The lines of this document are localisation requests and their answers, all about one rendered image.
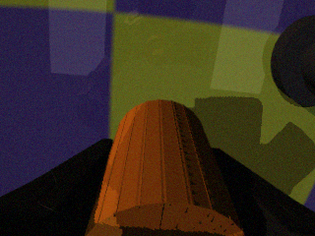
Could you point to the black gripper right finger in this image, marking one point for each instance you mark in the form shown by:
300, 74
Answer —
262, 209

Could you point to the orange knob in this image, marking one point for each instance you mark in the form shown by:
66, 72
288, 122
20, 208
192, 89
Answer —
162, 178

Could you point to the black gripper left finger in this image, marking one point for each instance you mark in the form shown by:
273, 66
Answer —
58, 203

